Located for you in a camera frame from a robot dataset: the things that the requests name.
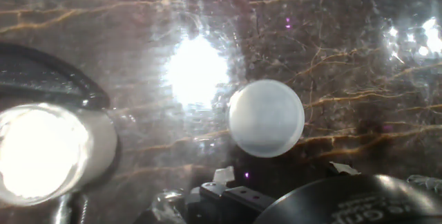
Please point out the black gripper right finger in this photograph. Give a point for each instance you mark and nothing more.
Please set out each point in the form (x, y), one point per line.
(343, 168)

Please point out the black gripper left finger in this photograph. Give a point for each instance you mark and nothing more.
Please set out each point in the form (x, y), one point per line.
(228, 203)

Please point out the white translucent plastic jar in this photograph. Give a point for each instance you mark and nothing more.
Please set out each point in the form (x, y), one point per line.
(52, 155)

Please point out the black C-clamp with steel screw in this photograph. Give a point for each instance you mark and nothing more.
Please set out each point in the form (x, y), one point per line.
(52, 79)

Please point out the transparent plastic wrap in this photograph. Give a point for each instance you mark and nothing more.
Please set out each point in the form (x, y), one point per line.
(169, 208)
(426, 182)

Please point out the dark brown marble pattern mat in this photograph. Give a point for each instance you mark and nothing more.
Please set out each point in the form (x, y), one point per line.
(345, 27)

